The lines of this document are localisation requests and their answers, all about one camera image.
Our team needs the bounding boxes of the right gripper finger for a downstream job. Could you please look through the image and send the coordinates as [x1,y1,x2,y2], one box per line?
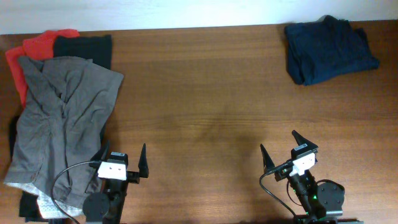
[292,130,318,149]
[260,144,275,174]

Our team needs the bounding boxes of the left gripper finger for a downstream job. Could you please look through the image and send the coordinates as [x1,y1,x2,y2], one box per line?
[138,144,149,178]
[90,141,110,161]

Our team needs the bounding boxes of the grey shorts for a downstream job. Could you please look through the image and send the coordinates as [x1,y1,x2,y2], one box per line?
[4,56,124,218]

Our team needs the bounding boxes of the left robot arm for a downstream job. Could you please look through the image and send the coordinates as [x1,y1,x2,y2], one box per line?
[83,144,149,224]

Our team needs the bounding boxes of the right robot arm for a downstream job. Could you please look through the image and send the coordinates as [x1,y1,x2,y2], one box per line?
[259,130,345,223]

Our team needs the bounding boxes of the folded navy blue garment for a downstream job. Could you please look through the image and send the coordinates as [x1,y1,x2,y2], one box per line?
[284,15,380,86]

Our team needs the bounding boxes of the black t-shirt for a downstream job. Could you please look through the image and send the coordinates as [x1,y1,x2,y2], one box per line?
[6,35,112,223]

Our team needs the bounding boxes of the red t-shirt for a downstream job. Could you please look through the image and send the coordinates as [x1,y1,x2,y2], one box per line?
[5,29,80,108]

